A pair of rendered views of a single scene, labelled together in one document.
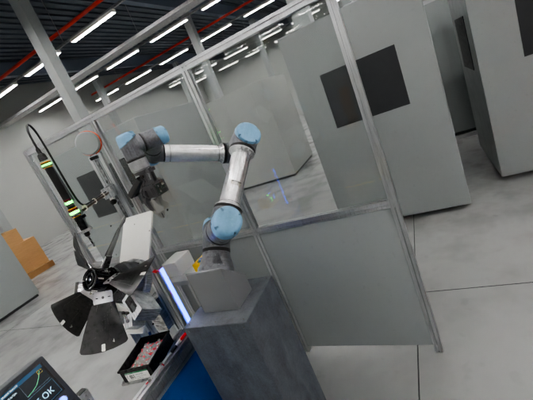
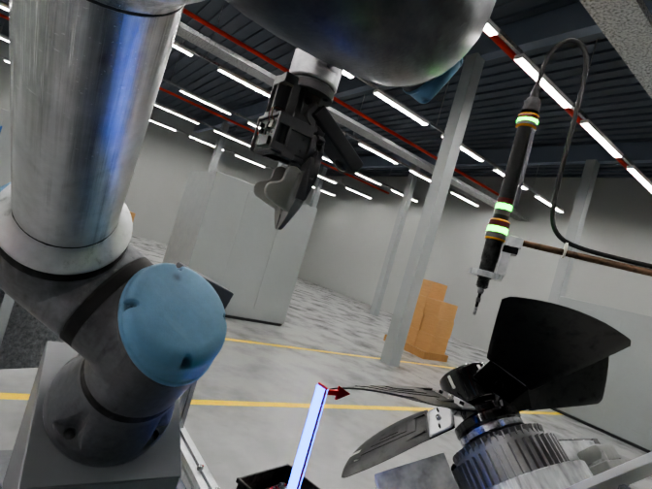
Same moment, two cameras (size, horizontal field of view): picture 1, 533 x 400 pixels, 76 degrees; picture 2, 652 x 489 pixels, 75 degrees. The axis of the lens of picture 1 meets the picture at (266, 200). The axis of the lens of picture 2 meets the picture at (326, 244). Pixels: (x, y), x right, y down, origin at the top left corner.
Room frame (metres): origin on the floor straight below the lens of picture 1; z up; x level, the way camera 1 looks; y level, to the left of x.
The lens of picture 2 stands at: (1.73, -0.10, 1.39)
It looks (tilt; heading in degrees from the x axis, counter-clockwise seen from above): 2 degrees up; 116
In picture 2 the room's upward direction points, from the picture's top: 16 degrees clockwise
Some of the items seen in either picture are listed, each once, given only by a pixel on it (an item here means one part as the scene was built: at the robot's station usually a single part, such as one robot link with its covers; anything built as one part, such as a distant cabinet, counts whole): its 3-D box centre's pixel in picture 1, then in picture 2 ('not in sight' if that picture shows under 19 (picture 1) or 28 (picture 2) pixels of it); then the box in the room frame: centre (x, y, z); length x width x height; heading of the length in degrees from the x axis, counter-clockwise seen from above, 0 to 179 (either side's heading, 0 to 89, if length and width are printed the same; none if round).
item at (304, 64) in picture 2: (139, 165); (315, 75); (1.38, 0.41, 1.65); 0.08 x 0.08 x 0.05
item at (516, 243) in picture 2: (81, 221); (495, 256); (1.65, 0.87, 1.50); 0.09 x 0.07 x 0.10; 5
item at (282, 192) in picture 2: (163, 205); (281, 195); (1.39, 0.40, 1.46); 0.06 x 0.03 x 0.09; 60
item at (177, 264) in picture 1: (177, 263); not in sight; (2.24, 0.75, 0.91); 0.17 x 0.16 x 0.11; 150
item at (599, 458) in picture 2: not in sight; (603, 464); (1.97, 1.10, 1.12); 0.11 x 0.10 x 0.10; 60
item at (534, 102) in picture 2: (63, 193); (508, 186); (1.64, 0.87, 1.66); 0.04 x 0.04 x 0.46
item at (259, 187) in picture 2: (159, 208); (272, 195); (1.37, 0.42, 1.46); 0.06 x 0.03 x 0.09; 60
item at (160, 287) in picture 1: (183, 327); not in sight; (2.00, 0.82, 0.57); 0.09 x 0.04 x 1.15; 60
